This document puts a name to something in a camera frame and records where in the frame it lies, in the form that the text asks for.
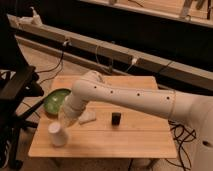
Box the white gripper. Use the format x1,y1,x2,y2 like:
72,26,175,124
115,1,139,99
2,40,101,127
58,111,77,128

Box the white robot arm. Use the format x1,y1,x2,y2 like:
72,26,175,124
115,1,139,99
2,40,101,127
58,70,213,171

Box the black eraser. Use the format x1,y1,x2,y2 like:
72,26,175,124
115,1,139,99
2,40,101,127
111,112,121,126

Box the green round plate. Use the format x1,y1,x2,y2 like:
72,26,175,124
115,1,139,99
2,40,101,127
44,88,70,116

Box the wooden table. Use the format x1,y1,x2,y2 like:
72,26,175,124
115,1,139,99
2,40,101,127
27,75,178,160

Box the black office chair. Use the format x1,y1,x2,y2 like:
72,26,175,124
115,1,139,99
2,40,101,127
0,11,44,170

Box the long grey beam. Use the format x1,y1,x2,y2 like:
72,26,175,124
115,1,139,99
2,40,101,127
9,15,213,81

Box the white spray bottle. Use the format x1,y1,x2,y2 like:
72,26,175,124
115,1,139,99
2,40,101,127
18,6,44,28

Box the white hanging cable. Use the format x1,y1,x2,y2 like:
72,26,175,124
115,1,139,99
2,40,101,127
94,42,139,75

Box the black floor cables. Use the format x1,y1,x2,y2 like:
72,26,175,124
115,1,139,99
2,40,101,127
168,120,201,171

